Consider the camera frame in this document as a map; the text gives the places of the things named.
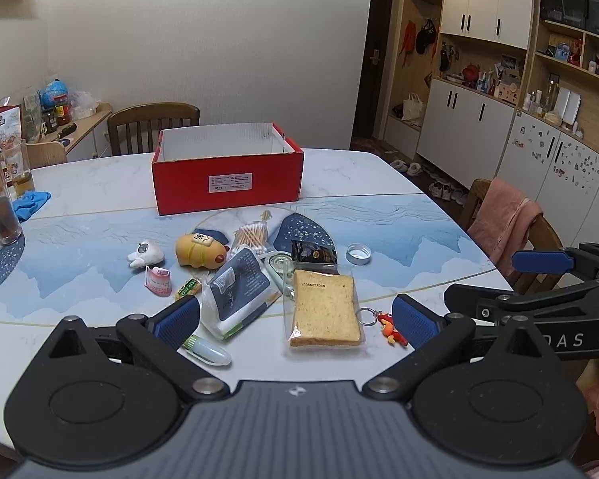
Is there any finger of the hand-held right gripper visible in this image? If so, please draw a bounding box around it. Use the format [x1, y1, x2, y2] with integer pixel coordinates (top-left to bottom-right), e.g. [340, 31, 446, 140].
[444, 279, 599, 326]
[512, 243, 599, 280]

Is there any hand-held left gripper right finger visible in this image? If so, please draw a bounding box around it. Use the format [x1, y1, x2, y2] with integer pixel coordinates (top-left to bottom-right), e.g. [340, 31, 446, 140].
[362, 294, 550, 401]

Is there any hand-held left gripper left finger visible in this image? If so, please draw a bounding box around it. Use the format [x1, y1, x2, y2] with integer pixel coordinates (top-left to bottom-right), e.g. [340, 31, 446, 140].
[45, 294, 230, 403]

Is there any yellow candy packet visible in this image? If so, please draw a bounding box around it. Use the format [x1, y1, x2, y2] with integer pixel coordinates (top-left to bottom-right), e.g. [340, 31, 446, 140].
[174, 278, 202, 301]

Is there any green white tube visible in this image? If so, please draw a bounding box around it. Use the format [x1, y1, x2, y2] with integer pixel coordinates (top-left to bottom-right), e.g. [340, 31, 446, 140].
[182, 335, 232, 367]

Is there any blue white tissue packet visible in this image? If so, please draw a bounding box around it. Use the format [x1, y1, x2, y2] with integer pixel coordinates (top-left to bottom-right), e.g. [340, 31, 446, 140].
[200, 248, 280, 341]

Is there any yellow squishy toy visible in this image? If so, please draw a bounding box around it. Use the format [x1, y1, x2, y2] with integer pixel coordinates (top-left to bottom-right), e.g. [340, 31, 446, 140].
[175, 231, 229, 271]

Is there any white plush toy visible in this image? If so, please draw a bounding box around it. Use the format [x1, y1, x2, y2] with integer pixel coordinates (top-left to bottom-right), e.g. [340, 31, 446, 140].
[127, 240, 165, 267]

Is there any white bottle cap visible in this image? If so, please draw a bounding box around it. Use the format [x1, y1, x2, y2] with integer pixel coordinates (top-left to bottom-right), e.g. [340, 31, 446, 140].
[346, 243, 373, 265]

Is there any packaged bread slice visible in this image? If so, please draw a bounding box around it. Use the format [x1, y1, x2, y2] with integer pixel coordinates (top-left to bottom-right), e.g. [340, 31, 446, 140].
[283, 268, 367, 355]

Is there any black snack packet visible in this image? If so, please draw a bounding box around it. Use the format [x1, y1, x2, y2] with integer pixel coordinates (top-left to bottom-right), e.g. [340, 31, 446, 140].
[290, 239, 339, 265]

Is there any red cardboard box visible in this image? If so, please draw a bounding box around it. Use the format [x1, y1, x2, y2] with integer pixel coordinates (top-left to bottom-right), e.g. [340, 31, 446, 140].
[151, 122, 304, 216]

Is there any brown wooden chair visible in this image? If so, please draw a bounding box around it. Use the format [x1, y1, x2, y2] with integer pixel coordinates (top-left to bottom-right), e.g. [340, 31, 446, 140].
[459, 178, 565, 295]

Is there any small pink packet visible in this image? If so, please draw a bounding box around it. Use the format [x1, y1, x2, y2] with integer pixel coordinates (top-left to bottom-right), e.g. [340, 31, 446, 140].
[145, 266, 173, 297]

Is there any pink towel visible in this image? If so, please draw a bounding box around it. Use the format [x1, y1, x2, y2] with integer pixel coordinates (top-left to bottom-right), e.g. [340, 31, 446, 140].
[466, 180, 544, 277]

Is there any white cabinet with stickers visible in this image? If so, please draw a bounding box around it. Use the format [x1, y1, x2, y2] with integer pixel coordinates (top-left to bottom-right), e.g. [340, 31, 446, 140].
[496, 110, 599, 250]

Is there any bag of cotton swabs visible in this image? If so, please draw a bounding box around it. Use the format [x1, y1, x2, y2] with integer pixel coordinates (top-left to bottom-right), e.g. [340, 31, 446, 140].
[231, 211, 273, 260]

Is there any row of shoes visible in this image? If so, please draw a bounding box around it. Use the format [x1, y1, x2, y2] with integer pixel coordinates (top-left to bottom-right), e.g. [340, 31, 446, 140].
[428, 180, 467, 205]

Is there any white lower cabinet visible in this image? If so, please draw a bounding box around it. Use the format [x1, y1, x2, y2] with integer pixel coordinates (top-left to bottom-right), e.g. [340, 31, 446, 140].
[416, 79, 516, 190]

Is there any blue cloth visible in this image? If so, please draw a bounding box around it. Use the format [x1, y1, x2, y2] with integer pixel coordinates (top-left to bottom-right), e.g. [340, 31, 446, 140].
[12, 190, 52, 223]

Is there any wooden open shelving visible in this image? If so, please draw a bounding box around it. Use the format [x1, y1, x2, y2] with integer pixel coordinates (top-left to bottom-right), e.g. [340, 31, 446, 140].
[516, 0, 599, 150]

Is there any dark wooden slatted chair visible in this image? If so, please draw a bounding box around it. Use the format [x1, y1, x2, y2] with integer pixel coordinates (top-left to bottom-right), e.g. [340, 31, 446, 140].
[107, 103, 200, 156]

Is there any white tote bag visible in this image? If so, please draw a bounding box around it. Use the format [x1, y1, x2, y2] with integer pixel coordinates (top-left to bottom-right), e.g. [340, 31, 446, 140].
[402, 93, 423, 121]

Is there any tall glass jar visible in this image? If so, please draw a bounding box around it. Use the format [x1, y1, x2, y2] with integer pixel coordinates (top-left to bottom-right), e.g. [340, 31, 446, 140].
[0, 148, 23, 245]

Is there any light wooden chair back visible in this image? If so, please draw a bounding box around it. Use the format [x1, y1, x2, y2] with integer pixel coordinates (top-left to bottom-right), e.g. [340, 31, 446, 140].
[25, 141, 68, 169]

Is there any drinking glass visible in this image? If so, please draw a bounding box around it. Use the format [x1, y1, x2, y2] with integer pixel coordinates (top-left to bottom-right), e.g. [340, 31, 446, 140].
[0, 140, 36, 199]

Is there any clear plastic bag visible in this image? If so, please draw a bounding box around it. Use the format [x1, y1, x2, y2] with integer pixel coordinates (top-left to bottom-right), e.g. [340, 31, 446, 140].
[69, 91, 101, 119]

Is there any red lidded jar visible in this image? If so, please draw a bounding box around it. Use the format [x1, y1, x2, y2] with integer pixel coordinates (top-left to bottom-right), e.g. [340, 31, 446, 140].
[55, 94, 74, 125]

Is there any blue globe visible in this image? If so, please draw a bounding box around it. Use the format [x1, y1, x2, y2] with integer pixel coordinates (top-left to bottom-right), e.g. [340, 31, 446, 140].
[41, 78, 69, 108]

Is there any orange hanging bag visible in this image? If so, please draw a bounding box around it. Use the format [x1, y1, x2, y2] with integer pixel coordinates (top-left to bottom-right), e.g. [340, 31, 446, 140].
[398, 20, 417, 67]

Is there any red white snack bag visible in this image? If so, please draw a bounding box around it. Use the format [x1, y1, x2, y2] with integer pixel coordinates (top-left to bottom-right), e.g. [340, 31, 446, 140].
[0, 106, 23, 150]

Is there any dark brown door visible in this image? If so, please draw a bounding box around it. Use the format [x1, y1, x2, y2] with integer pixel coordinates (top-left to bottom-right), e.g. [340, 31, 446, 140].
[350, 0, 396, 141]

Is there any red figure keychain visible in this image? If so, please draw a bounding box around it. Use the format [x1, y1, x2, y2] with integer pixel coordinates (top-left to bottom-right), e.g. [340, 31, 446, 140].
[358, 307, 409, 347]

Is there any white upper wall cabinet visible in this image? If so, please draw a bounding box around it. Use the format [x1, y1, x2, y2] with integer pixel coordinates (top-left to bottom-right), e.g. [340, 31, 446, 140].
[439, 0, 537, 43]

